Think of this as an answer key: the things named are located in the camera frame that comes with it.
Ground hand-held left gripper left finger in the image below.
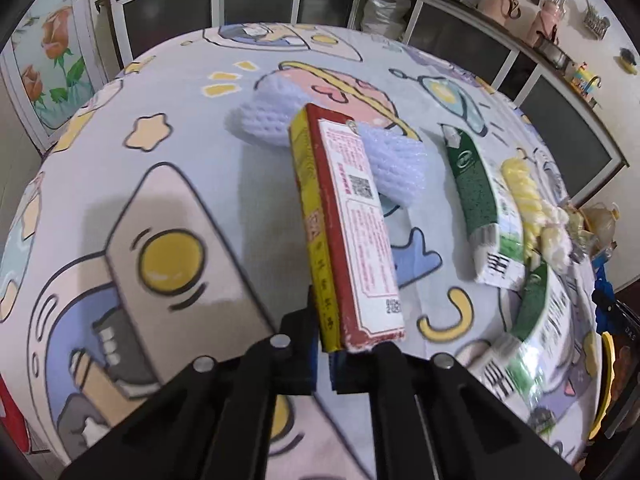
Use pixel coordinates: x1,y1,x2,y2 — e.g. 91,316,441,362
60,285,321,480

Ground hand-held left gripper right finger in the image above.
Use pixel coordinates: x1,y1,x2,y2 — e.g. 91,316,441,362
329,341,578,480

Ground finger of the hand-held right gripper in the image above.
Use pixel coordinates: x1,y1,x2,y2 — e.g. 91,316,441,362
592,259,621,328

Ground yellow rimmed black trash bin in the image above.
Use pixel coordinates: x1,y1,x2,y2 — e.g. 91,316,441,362
587,332,640,441

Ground green and white milk carton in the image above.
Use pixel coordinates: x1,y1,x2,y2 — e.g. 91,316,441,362
472,260,576,431
440,124,526,288

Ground red and yellow carton box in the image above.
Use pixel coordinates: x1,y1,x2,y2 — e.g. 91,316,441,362
289,104,407,353

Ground large cooking oil bottle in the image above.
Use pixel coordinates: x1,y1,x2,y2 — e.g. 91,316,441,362
582,201,622,243

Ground yellow foam fruit net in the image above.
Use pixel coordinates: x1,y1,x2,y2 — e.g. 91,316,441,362
500,156,573,271

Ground cartoon printed blanket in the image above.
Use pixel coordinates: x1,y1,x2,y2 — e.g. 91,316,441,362
0,22,613,480

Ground colourful dish soap bottle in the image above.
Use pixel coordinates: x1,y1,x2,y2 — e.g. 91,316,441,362
570,62,603,98

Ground white foam fruit net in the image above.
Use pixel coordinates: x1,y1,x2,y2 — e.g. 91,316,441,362
225,71,311,148
357,122,426,208

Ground metal cooking pot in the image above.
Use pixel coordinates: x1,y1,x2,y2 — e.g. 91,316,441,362
537,40,571,68

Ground pink thermos kettle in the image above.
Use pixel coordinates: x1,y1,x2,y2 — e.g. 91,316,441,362
482,0,523,26
525,1,561,46

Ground long cabinet with glass doors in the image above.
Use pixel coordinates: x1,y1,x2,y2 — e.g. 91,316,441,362
357,0,630,206

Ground white woven sack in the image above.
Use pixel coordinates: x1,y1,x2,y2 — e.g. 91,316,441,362
359,0,412,38

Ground low cabinet with glass doors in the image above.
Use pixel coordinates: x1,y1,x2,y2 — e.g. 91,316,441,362
95,0,362,73

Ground floral printed door panel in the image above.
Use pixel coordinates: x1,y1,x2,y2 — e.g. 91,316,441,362
0,0,108,153

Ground wire wall rack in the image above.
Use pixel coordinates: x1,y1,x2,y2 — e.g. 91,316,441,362
582,2,612,38

